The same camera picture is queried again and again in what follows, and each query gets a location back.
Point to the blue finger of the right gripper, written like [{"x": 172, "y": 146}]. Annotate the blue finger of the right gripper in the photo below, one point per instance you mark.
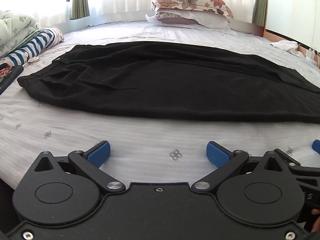
[{"x": 316, "y": 146}]

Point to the left green curtain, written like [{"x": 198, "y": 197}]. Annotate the left green curtain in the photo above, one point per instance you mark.
[{"x": 79, "y": 9}]

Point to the white patterned bed sheet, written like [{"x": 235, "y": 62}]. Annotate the white patterned bed sheet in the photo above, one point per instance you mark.
[{"x": 145, "y": 150}]

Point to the floral pillow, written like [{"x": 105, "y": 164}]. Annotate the floral pillow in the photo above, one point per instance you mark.
[{"x": 216, "y": 6}]

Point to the wooden bed headboard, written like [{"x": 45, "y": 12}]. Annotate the wooden bed headboard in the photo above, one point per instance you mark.
[{"x": 301, "y": 51}]

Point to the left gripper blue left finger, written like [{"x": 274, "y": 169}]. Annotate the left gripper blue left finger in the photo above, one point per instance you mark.
[{"x": 88, "y": 163}]

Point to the white and mauve pillow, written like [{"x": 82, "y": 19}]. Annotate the white and mauve pillow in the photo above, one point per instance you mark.
[{"x": 190, "y": 19}]

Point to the right green curtain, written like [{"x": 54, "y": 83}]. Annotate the right green curtain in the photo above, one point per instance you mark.
[{"x": 260, "y": 13}]

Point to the white charger plug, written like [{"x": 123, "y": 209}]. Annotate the white charger plug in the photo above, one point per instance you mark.
[{"x": 312, "y": 57}]

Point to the green curtain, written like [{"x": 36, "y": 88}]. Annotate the green curtain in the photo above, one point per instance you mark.
[
  {"x": 79, "y": 9},
  {"x": 260, "y": 13}
]

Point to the green floral folded quilt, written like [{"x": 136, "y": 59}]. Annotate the green floral folded quilt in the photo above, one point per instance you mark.
[{"x": 16, "y": 30}]

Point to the white crumpled cloth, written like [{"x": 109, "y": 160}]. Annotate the white crumpled cloth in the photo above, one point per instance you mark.
[{"x": 285, "y": 45}]

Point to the black pants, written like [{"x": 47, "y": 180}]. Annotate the black pants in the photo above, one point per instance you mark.
[{"x": 174, "y": 81}]

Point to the black floral item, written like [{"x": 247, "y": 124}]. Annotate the black floral item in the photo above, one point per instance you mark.
[{"x": 8, "y": 75}]

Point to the blue white striped garment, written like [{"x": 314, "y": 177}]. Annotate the blue white striped garment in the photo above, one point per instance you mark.
[{"x": 31, "y": 49}]

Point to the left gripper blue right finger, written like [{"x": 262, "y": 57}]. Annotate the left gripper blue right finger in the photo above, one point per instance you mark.
[{"x": 228, "y": 164}]

